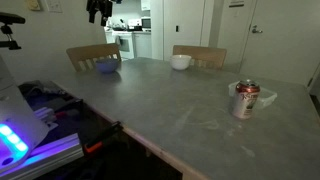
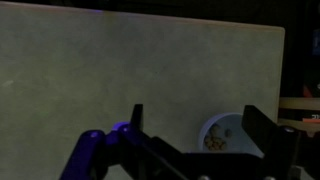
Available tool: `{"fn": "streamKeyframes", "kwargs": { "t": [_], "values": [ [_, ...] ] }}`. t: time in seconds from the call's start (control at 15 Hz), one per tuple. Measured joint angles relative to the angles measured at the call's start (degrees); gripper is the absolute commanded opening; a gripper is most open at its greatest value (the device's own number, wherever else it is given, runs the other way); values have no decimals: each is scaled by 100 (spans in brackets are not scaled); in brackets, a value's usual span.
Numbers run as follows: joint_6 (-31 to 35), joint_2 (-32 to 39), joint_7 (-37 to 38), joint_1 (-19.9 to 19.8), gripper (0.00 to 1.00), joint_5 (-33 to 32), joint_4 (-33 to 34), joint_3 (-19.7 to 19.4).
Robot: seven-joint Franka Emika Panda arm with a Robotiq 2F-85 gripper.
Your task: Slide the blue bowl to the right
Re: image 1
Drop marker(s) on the white kitchen stove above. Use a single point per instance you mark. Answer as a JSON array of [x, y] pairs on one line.
[[125, 42]]

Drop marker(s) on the right wooden chair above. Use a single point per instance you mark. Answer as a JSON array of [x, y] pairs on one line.
[[204, 57]]

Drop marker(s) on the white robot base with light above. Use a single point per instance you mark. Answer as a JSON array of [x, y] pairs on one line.
[[20, 129]]

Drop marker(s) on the left wooden chair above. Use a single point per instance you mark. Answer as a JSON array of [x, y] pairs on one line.
[[81, 54]]

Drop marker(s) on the white door with handle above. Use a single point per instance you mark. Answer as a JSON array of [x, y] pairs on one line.
[[283, 41]]

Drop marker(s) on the white bowl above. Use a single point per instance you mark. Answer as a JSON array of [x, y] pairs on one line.
[[180, 62]]

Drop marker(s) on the red soda can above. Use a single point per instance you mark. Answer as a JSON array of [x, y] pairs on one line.
[[245, 96]]

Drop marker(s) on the blue bowl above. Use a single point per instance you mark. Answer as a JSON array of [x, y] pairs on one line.
[[106, 65]]

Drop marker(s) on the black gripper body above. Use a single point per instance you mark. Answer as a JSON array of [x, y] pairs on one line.
[[103, 6]]

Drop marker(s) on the microwave oven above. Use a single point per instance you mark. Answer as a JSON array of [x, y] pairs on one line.
[[146, 22]]

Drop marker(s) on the wooden chair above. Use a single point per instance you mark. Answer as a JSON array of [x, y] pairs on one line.
[[204, 57], [81, 54]]

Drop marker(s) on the black camera on mount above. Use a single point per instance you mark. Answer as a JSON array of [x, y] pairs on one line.
[[8, 19]]

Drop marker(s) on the white light switch plate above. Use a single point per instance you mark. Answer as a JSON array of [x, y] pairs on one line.
[[54, 6]]

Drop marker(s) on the black orange clamp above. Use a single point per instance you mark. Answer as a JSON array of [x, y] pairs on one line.
[[97, 142]]

